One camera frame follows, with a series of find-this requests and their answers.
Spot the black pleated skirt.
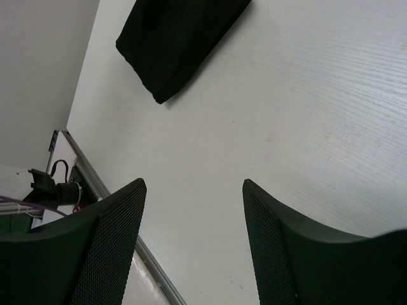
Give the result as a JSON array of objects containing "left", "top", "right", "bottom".
[{"left": 116, "top": 0, "right": 249, "bottom": 104}]

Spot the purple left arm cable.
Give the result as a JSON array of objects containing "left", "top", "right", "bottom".
[{"left": 0, "top": 196, "right": 69, "bottom": 217}]

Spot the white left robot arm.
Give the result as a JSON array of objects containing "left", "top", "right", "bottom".
[{"left": 25, "top": 159, "right": 83, "bottom": 208}]

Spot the aluminium table edge rail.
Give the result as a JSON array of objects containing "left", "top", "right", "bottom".
[{"left": 64, "top": 132, "right": 185, "bottom": 304}]

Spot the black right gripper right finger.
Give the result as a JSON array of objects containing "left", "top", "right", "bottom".
[{"left": 242, "top": 179, "right": 406, "bottom": 304}]

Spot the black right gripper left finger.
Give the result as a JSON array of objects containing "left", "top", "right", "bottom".
[{"left": 0, "top": 177, "right": 148, "bottom": 305}]

